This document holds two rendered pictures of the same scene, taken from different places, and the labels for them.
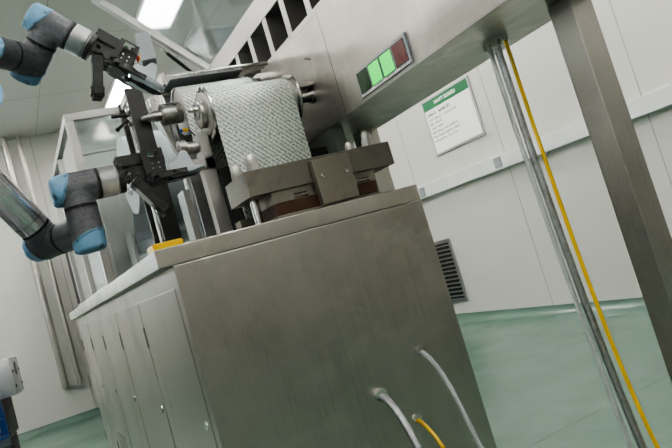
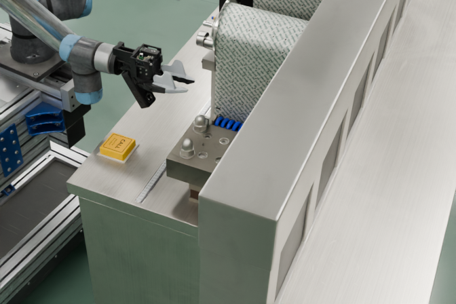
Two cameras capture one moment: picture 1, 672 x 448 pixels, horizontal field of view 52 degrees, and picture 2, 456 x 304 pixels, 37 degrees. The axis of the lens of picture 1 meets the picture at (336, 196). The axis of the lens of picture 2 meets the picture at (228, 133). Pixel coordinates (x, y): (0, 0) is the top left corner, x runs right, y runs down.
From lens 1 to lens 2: 180 cm
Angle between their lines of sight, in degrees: 63
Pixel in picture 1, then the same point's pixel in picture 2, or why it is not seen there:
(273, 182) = (190, 178)
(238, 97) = (247, 45)
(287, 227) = (172, 224)
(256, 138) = (251, 88)
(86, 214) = (80, 81)
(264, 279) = (142, 239)
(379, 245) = not seen: hidden behind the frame
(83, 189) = (80, 64)
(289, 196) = not seen: hidden behind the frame
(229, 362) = (105, 260)
